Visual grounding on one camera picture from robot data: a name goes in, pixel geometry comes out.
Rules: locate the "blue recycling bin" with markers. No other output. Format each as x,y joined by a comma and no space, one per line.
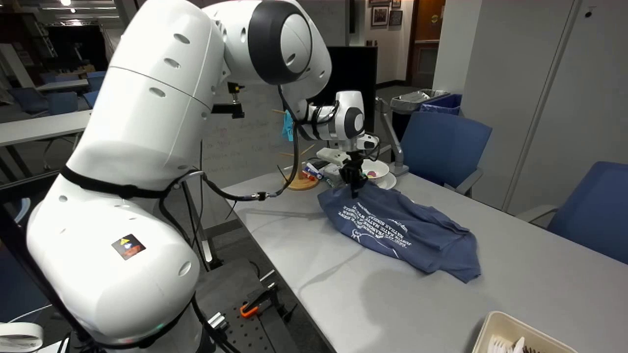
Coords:
448,103

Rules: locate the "blue office chair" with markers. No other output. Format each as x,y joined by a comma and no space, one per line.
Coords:
50,101
595,209
444,148

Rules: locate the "black computer monitor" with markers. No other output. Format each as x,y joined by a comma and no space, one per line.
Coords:
354,66

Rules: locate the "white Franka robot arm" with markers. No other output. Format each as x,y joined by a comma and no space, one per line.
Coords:
150,86

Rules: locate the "blue printed T-shirt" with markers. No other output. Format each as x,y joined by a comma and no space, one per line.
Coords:
424,242

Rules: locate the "white rounded device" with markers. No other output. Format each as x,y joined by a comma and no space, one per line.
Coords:
20,339

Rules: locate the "orange black clamp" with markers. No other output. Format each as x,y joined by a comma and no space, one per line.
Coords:
248,309

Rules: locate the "light grey cabinet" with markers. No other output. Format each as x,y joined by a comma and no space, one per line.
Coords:
542,99

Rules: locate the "brown wooden door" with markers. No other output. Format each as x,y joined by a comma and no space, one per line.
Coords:
426,40

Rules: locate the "white background table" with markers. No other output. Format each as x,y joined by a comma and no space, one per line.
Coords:
40,129

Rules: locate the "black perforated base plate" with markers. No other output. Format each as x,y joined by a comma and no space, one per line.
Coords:
275,335

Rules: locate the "grey camera stand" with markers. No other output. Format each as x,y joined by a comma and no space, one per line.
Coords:
399,170

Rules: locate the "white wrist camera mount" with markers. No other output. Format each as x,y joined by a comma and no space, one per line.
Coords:
330,156

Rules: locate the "white bowl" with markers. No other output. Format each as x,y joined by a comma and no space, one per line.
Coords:
377,172

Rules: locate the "white lined waste bin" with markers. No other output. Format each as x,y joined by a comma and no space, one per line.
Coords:
409,99

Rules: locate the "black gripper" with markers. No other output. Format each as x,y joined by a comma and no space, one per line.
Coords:
354,162

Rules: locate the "white plate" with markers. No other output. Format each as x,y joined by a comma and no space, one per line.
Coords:
389,184

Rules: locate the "black stand with crossbar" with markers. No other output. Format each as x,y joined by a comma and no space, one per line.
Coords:
228,111

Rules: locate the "framed wall picture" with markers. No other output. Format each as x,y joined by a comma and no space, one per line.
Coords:
395,19
379,17

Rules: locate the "beige cutlery tray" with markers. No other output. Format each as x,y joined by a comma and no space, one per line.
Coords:
497,321

